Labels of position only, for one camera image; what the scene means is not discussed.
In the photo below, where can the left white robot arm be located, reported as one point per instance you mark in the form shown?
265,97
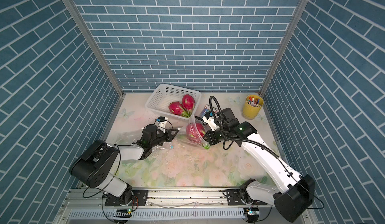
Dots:
94,165

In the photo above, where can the white plastic mesh basket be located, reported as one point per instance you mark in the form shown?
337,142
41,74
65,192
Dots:
164,94

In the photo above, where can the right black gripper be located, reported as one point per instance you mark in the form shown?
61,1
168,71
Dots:
211,139

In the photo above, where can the yellow pen cup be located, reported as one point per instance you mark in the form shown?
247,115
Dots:
253,105

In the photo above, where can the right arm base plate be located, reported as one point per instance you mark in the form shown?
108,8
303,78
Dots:
237,197

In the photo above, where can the highlighter marker pack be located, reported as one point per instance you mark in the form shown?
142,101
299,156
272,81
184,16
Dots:
207,109

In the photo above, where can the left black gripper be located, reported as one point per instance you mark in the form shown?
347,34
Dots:
169,138

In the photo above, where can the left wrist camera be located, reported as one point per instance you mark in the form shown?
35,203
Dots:
161,122

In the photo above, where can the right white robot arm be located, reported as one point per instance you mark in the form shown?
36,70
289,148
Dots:
292,194

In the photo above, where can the pink dragon fruit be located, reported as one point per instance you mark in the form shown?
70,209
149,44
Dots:
188,103
177,108

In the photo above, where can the black stapler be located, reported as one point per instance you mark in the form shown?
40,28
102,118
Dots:
200,120

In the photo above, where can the aluminium mounting rail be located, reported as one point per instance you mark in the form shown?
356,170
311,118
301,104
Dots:
168,205

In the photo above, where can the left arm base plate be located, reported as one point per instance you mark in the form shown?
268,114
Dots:
134,198

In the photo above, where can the clear zip-top bag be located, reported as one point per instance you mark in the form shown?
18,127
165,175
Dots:
181,136
125,142

